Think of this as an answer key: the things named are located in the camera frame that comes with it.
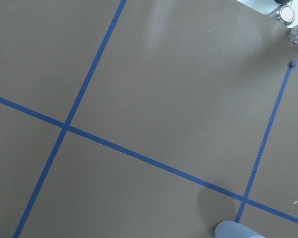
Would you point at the light blue plastic cup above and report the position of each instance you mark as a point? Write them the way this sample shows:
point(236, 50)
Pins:
point(230, 229)

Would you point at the small metal cylinder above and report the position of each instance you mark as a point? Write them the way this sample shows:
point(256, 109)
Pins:
point(286, 14)

